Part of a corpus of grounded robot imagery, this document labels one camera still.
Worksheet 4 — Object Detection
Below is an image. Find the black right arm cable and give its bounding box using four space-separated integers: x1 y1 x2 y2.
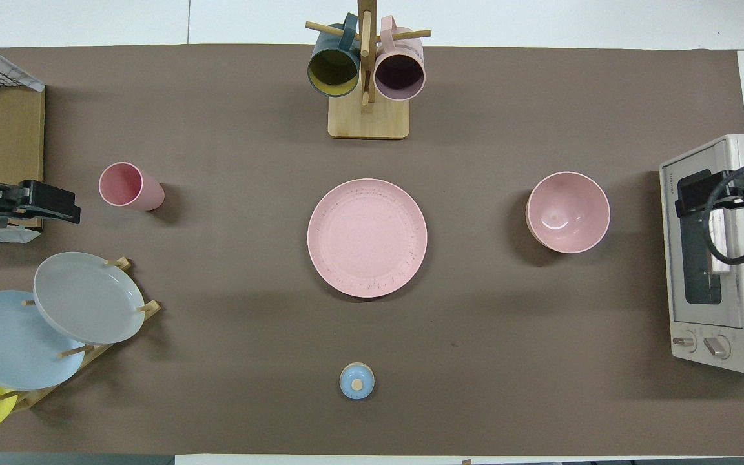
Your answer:
701 160 744 266

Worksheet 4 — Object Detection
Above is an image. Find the wooden mug tree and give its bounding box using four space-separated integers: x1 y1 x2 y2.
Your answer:
305 0 431 140

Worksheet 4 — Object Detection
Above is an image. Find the light blue plate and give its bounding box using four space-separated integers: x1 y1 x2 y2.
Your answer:
0 290 86 391

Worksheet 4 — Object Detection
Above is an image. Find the brown table mat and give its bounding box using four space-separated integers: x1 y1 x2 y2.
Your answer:
0 44 744 456

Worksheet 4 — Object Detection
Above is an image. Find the dark teal mug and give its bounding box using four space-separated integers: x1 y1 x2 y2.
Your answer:
307 13 362 98

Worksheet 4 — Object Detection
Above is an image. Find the grey plate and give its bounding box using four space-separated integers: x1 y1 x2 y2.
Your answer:
34 251 146 345

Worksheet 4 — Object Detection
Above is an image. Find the pink tumbler cup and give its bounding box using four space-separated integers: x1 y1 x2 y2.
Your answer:
99 161 165 211

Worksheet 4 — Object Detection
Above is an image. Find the pink speckled plate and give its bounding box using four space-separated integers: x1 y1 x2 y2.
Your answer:
307 178 428 299

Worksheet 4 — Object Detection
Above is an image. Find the pink mug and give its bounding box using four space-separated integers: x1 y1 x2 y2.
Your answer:
374 15 426 102

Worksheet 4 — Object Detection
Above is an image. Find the pink bowl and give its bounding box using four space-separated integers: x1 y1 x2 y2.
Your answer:
526 171 611 254

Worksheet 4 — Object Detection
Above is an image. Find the wooden plate rack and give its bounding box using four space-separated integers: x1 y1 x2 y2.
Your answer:
0 256 161 415

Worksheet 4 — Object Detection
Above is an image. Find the wire and wood shelf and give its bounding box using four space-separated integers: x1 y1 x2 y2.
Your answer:
0 32 47 243

